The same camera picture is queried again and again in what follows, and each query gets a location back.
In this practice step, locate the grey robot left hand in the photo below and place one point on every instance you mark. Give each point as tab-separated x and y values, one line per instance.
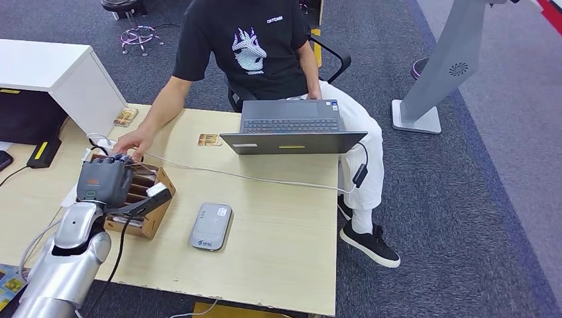
103	182

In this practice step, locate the person's right hand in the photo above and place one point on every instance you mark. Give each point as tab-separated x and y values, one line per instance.
134	142

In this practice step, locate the gold patterned ID card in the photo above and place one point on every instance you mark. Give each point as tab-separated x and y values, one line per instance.
210	140

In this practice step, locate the person's right forearm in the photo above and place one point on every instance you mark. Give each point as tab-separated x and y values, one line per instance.
169	103

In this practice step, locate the person's left forearm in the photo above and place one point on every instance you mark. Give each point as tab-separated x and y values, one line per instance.
309	70

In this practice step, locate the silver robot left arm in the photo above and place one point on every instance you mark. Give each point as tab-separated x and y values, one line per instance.
66	267

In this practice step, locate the gold patterned card stack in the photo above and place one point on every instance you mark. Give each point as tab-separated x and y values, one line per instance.
126	117

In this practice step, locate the white card stack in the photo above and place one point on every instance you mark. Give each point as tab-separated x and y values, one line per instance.
134	223

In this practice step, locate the brown cardboard card organizer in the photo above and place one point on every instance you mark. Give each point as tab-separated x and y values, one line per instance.
153	224

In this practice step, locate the grey card reader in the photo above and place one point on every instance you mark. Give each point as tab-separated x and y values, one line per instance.
210	226

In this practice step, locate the person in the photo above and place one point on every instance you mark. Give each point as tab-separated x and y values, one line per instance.
263	66

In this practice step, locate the white charger plug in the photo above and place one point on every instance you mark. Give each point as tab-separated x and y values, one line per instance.
105	144

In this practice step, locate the white paper sheet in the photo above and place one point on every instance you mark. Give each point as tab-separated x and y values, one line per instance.
70	197

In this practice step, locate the black power brick yellow label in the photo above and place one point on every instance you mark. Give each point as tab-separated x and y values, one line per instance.
43	153

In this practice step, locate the black equipment box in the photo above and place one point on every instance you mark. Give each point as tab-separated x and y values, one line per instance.
26	117

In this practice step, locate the black phone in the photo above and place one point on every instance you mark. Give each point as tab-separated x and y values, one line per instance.
3	161

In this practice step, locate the black stool chrome base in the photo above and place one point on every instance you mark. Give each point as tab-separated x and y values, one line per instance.
138	35

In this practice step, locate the white cabinet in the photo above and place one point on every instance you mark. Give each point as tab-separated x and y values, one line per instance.
44	63

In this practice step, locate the colourful printed sheet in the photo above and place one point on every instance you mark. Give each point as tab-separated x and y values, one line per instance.
11	285

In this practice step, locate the grey laptop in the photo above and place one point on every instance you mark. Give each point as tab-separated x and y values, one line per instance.
290	125

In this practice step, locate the yellow board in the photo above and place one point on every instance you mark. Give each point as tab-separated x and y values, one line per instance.
232	311

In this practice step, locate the grey kiosk stand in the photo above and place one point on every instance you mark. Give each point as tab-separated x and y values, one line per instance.
448	57

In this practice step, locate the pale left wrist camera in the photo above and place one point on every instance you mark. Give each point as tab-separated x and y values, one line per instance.
151	202

